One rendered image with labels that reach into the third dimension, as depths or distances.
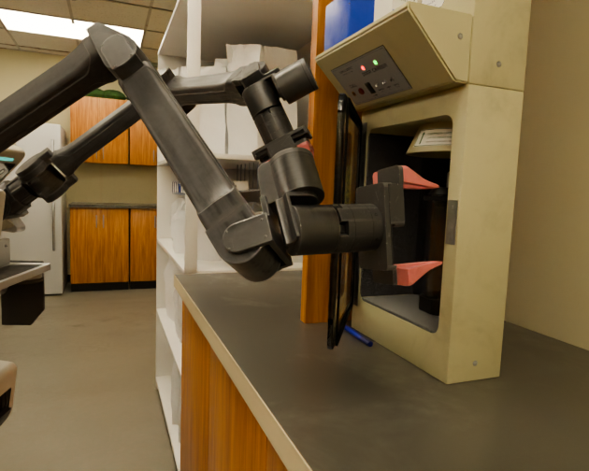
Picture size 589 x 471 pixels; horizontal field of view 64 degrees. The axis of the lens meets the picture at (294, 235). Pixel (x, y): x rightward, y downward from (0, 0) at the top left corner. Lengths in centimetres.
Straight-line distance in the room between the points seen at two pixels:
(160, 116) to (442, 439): 56
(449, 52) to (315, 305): 60
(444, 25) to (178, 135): 41
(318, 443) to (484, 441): 21
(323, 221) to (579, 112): 79
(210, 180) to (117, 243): 507
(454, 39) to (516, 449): 56
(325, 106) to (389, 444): 70
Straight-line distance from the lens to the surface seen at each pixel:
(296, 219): 51
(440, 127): 88
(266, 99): 83
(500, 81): 82
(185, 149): 63
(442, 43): 76
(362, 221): 53
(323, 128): 105
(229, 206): 54
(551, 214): 121
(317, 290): 107
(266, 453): 82
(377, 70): 87
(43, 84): 87
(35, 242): 554
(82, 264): 567
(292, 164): 55
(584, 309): 117
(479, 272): 81
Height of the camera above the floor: 125
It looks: 6 degrees down
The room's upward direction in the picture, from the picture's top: 2 degrees clockwise
